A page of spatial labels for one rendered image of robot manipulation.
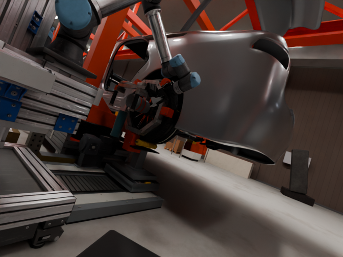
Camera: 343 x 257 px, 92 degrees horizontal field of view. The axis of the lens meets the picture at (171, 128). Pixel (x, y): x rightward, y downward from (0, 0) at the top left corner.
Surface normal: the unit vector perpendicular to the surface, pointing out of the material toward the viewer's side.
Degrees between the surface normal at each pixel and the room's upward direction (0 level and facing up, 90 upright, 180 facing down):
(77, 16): 96
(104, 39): 90
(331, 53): 90
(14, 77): 90
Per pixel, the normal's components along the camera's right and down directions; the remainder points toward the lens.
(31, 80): 0.79, 0.25
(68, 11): 0.36, 0.18
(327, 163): -0.51, -0.22
